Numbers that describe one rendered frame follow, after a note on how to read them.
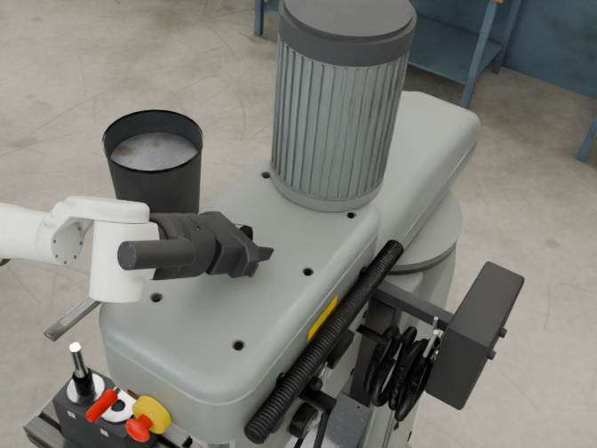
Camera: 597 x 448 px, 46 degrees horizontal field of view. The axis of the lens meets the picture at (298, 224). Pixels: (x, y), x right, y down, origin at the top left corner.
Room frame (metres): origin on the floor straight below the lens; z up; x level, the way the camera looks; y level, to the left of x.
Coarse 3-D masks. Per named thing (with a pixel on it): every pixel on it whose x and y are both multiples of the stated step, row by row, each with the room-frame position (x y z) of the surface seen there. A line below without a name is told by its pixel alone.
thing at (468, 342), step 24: (480, 288) 0.86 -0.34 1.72; (504, 288) 0.87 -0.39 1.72; (456, 312) 0.80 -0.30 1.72; (480, 312) 0.80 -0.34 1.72; (504, 312) 0.81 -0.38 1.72; (456, 336) 0.75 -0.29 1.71; (480, 336) 0.75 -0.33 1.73; (504, 336) 0.80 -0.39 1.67; (456, 360) 0.75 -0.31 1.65; (480, 360) 0.73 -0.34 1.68; (432, 384) 0.76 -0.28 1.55; (456, 384) 0.74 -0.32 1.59; (456, 408) 0.73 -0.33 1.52
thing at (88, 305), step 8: (88, 296) 0.62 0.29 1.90; (80, 304) 0.60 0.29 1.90; (88, 304) 0.60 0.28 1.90; (96, 304) 0.60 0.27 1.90; (72, 312) 0.58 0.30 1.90; (80, 312) 0.59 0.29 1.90; (88, 312) 0.59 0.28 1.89; (64, 320) 0.57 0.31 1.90; (72, 320) 0.57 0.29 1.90; (56, 328) 0.55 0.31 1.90; (64, 328) 0.56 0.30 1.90; (48, 336) 0.54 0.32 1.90; (56, 336) 0.54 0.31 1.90
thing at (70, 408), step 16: (96, 384) 0.94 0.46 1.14; (112, 384) 0.95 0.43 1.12; (64, 400) 0.89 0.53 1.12; (80, 400) 0.89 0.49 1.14; (96, 400) 0.90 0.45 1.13; (128, 400) 0.90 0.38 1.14; (64, 416) 0.88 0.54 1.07; (80, 416) 0.86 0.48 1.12; (112, 416) 0.86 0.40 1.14; (128, 416) 0.86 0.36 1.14; (64, 432) 0.89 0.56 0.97; (80, 432) 0.87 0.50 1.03; (96, 432) 0.84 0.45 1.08; (112, 432) 0.82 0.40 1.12
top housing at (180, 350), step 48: (240, 192) 0.87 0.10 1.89; (288, 240) 0.77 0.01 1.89; (336, 240) 0.78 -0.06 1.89; (144, 288) 0.65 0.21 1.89; (192, 288) 0.65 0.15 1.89; (240, 288) 0.66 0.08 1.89; (288, 288) 0.67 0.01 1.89; (336, 288) 0.72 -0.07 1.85; (144, 336) 0.56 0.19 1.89; (192, 336) 0.57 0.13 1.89; (240, 336) 0.58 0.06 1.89; (288, 336) 0.60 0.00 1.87; (144, 384) 0.54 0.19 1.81; (192, 384) 0.50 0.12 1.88; (240, 384) 0.51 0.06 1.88; (192, 432) 0.50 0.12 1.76; (240, 432) 0.50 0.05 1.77
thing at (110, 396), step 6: (108, 390) 0.58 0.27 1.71; (114, 390) 0.58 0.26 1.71; (120, 390) 0.59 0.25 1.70; (102, 396) 0.57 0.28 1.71; (108, 396) 0.57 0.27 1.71; (114, 396) 0.57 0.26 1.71; (96, 402) 0.56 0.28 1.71; (102, 402) 0.56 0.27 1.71; (108, 402) 0.56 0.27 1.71; (114, 402) 0.57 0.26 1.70; (90, 408) 0.55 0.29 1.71; (96, 408) 0.55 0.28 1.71; (102, 408) 0.55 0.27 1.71; (108, 408) 0.56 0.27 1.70; (90, 414) 0.54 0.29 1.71; (96, 414) 0.54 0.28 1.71; (90, 420) 0.53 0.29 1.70
